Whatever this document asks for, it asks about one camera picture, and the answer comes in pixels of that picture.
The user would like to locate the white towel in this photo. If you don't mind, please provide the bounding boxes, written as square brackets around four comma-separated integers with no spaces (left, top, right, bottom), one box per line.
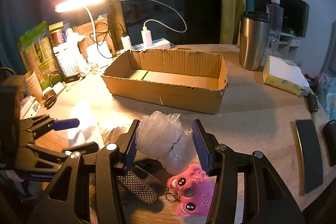
[67,100,104,149]

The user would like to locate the clear bubble wrap bundle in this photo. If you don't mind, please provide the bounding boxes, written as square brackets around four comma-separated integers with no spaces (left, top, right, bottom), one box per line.
[135,111,196,175]

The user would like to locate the pink plush toy keychain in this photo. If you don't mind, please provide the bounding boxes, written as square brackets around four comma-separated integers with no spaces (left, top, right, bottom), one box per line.
[167,164,214,218]

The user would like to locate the stack of paper cups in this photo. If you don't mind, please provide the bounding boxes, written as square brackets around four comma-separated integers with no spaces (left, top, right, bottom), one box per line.
[24,70,43,102]

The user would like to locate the black phone on table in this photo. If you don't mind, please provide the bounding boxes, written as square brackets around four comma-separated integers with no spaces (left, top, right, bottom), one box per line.
[295,119,323,194]

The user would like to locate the grey dotted glove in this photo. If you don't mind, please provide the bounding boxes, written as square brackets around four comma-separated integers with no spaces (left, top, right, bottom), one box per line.
[117,152,164,204]

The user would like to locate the white perforated plastic basket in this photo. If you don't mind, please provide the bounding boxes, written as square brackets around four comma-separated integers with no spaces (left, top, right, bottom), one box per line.
[53,43,79,77]

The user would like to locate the green paper cup package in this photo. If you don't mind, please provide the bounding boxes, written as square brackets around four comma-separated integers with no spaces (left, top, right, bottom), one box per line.
[17,20,61,90]

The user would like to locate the black object at edge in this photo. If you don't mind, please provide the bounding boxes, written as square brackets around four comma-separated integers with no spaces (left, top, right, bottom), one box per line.
[322,119,336,166]

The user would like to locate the red tin can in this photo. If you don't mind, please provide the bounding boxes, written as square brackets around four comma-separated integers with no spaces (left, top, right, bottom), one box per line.
[50,29,65,47]

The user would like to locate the black car key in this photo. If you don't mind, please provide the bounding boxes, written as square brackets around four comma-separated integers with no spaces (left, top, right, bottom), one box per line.
[298,91,318,114]

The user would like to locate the brown cardboard box behind lamp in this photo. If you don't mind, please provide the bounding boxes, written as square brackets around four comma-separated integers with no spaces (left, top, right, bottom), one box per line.
[72,18,116,58]

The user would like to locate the white charger left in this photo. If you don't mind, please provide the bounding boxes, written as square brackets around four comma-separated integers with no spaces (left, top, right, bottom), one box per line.
[121,35,132,51]

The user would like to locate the white charger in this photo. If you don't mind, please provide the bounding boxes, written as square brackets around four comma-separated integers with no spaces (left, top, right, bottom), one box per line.
[121,35,132,51]
[141,26,152,46]

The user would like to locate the open cardboard box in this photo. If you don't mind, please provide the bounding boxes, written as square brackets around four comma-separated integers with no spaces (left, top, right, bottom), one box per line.
[102,49,228,114]

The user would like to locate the white charger right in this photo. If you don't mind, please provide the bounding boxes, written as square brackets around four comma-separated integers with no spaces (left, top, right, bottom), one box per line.
[141,26,152,46]

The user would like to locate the yellow tissue pack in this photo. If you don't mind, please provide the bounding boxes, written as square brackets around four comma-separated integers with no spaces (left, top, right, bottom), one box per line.
[262,56,309,96]

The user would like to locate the white power strip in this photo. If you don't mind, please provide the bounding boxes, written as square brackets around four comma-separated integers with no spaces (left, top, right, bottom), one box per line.
[131,38,171,51]

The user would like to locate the white LED desk lamp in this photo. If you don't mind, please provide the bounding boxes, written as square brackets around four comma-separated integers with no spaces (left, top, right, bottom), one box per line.
[54,0,113,67]

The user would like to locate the stainless steel tumbler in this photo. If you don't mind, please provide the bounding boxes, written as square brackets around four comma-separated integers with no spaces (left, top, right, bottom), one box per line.
[239,11,270,71]

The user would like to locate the black monitor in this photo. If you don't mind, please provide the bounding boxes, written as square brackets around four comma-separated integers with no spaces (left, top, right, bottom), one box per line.
[254,0,309,38]

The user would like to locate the clear plastic water bottle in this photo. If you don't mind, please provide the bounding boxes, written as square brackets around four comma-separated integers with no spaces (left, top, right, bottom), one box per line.
[265,0,284,56]

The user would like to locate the black cable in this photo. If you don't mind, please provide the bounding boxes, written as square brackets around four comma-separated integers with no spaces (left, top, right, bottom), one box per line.
[89,21,127,60]

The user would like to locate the white charging cable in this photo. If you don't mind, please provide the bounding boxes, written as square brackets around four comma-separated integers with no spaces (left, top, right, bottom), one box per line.
[105,0,188,34]

